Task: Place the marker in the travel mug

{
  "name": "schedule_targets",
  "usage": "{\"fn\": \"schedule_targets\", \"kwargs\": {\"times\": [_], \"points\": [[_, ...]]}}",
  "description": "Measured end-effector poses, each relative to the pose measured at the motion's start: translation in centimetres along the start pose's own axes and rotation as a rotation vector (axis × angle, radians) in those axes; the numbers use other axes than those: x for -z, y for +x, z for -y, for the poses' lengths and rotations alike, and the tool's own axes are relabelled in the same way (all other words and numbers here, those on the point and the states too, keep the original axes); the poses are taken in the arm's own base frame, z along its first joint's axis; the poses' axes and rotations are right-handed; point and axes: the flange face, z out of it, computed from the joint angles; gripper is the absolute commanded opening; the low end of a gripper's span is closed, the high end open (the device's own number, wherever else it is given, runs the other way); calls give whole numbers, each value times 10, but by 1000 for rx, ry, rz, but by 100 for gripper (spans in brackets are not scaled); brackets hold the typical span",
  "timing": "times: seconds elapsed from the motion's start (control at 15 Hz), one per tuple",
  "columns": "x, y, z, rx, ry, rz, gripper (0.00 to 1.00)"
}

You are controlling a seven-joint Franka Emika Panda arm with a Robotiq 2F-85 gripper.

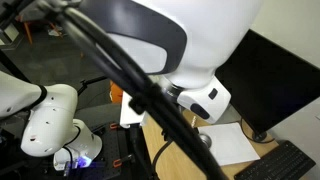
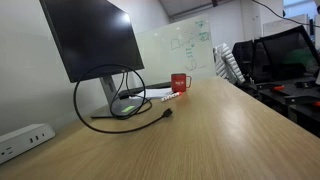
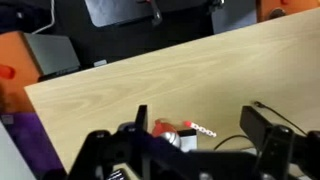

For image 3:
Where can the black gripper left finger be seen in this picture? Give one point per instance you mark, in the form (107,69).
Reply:
(100,150)

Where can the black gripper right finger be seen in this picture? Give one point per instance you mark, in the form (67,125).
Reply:
(276,146)

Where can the red travel mug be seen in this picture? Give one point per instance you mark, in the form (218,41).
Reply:
(163,128)

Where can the purple object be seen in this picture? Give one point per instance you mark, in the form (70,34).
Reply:
(30,140)

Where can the grey metal box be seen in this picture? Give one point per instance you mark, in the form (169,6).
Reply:
(53,53)

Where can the red knob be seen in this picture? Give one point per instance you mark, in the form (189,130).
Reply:
(6,72)

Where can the orange cabinet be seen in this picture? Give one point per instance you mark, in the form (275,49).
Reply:
(16,53)

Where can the orange panel with knob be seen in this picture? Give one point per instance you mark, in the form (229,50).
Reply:
(293,6)

